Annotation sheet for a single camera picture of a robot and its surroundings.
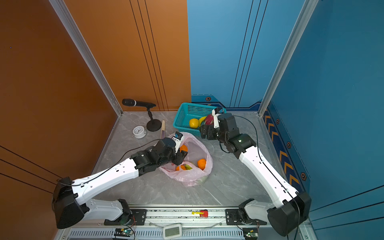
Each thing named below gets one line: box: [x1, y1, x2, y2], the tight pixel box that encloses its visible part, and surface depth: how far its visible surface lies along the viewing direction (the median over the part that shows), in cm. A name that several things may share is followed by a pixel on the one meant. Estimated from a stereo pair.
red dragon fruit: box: [204, 113, 214, 125], surface depth 107 cm
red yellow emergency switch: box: [191, 209, 209, 218], surface depth 75 cm
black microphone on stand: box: [122, 98, 162, 132], surface depth 101 cm
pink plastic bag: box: [158, 133, 213, 187], surface depth 78 cm
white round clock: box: [132, 125, 147, 139], surface depth 106 cm
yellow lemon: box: [189, 118, 199, 129], surface depth 108 cm
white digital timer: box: [163, 223, 182, 240], surface depth 69 cm
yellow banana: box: [195, 116, 207, 129], surface depth 111 cm
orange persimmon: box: [197, 158, 207, 171], surface depth 88 cm
